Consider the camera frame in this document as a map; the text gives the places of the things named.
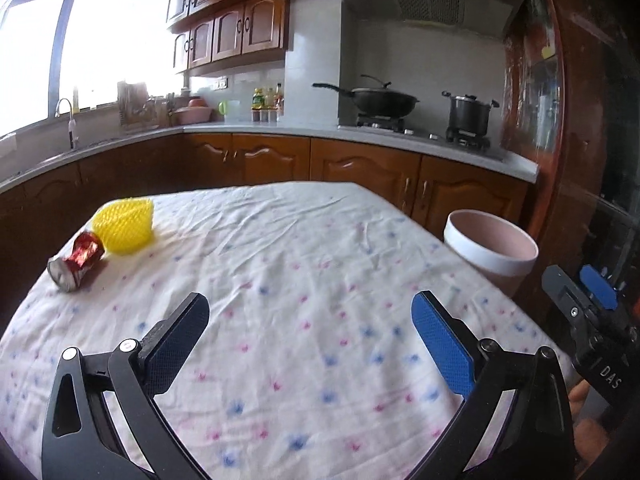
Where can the crushed red can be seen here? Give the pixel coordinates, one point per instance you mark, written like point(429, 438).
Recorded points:
point(75, 265)

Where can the yellow oil bottle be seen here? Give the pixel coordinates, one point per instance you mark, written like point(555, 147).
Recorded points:
point(270, 99)

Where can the wooden wall cabinets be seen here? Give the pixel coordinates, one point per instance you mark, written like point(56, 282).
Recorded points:
point(260, 25)

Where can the chrome sink faucet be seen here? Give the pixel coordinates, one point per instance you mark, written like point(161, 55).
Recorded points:
point(74, 130)

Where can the grey kitchen countertop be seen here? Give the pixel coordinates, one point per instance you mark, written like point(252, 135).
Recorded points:
point(300, 132)

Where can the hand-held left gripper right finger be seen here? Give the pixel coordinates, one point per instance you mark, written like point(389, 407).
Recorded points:
point(445, 345)

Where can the dark sauce bottle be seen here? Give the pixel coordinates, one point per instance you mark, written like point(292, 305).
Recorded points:
point(279, 97)

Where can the white floral tablecloth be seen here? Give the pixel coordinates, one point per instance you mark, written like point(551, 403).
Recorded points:
point(300, 260)

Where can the black wok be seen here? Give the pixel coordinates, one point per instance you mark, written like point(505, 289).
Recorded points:
point(382, 100)

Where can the kitchen window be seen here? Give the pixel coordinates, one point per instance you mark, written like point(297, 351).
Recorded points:
point(100, 45)

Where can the gas stove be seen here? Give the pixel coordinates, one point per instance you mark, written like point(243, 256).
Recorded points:
point(415, 132)

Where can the pink basin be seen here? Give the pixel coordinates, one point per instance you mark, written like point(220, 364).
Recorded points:
point(192, 116)

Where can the wall socket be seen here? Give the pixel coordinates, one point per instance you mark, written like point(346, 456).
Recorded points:
point(220, 83)

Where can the yellow foam fruit net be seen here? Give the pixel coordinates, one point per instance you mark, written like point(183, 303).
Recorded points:
point(125, 225)

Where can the green label oil bottle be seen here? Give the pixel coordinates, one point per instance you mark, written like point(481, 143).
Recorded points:
point(258, 100)

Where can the person's right hand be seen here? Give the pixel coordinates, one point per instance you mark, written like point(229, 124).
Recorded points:
point(590, 440)

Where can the glass-front wooden display cabinet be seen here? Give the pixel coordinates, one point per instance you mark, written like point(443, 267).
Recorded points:
point(550, 110)

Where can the dish rack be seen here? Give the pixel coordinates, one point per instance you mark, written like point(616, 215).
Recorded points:
point(140, 110)

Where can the wooden base kitchen cabinets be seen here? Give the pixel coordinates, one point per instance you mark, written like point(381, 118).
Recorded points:
point(350, 165)

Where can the dark stockpot with lid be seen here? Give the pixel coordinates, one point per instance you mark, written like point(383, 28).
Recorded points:
point(467, 115)

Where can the white bin with pink inside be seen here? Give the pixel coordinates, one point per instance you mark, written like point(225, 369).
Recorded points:
point(480, 260)

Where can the spice jar set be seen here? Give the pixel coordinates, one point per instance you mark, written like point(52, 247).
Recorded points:
point(265, 116)

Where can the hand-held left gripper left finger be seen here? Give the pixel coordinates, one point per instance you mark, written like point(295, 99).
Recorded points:
point(175, 340)

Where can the green cup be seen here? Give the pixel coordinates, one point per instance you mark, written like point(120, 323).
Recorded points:
point(223, 108)

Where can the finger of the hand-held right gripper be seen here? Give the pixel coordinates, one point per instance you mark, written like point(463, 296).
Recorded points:
point(600, 287)
point(565, 290)

